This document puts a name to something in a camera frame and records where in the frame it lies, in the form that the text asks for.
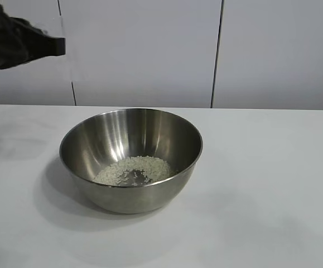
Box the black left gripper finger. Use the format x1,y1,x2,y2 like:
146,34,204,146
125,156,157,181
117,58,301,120
0,7,49,43
0,36,68,70

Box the stainless steel mixing bowl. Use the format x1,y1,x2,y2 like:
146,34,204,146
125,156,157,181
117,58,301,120
59,108,204,215

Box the white rice grains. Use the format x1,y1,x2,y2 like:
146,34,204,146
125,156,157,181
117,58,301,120
94,155,179,187

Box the clear plastic measuring cup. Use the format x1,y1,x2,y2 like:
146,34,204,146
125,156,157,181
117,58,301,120
42,15,78,83

